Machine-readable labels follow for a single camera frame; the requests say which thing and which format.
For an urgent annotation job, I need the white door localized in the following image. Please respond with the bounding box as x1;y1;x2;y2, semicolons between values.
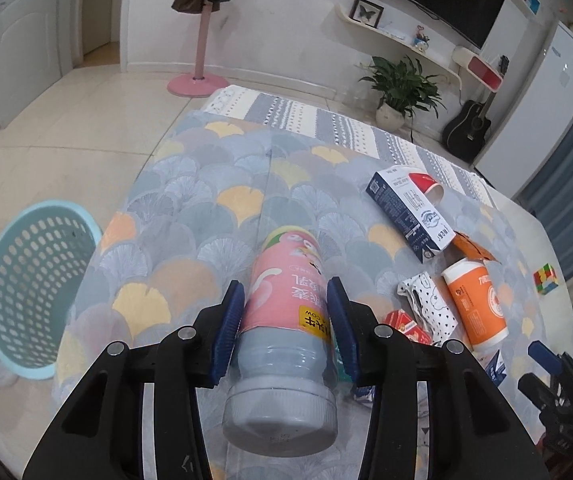
0;0;62;128

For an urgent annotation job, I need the orange and white cup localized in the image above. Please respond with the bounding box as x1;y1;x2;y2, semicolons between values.
441;258;510;353

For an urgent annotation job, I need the fan pattern tablecloth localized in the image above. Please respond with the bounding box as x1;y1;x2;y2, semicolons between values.
49;110;567;480

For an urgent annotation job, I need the small blue and white carton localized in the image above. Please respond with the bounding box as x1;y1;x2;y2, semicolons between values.
483;350;508;386

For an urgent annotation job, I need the curved white wall shelf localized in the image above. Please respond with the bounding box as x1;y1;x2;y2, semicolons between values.
337;2;462;91

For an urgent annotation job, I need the green potted plant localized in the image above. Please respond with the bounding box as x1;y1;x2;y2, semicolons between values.
359;56;447;133

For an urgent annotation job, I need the pink coat stand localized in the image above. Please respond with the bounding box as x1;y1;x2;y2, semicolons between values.
167;0;228;97

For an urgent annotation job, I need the red and white paper cup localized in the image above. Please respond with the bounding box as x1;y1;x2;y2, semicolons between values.
395;166;445;206

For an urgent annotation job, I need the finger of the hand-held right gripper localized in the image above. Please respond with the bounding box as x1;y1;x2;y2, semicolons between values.
517;374;562;413
527;341;567;376

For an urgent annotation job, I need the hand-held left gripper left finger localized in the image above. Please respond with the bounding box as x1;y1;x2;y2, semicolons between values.
22;280;244;480

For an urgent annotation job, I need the red and white shelf box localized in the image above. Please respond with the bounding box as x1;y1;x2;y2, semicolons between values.
453;46;506;92

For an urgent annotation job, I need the framed butterfly picture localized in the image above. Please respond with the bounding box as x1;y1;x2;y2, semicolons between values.
351;0;383;25

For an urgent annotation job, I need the black guitar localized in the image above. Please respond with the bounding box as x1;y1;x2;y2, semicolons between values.
441;92;495;161

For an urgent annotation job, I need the white and blue milk carton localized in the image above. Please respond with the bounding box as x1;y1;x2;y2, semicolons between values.
367;170;455;263

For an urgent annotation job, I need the teal plastic basket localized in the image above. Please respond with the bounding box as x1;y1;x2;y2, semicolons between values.
0;200;103;380

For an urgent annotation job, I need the black and white patterned pouch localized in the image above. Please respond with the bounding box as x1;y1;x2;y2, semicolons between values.
397;271;460;346

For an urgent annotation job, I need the pink label plastic bottle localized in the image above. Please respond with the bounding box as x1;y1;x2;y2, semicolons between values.
221;226;340;456

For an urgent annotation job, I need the small red packet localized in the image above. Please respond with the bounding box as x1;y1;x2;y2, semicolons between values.
384;310;432;345

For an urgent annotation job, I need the white refrigerator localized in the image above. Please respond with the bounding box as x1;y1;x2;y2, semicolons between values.
471;20;573;196

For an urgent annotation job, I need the orange snack packet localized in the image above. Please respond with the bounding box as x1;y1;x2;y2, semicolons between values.
449;230;497;266

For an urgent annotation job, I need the grey striped blanket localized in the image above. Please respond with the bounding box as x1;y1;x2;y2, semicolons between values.
201;85;497;208

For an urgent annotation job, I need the colourful puzzle cube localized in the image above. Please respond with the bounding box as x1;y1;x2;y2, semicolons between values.
533;263;558;295

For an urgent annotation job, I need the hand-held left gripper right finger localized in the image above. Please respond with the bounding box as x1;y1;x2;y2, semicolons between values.
327;276;552;480

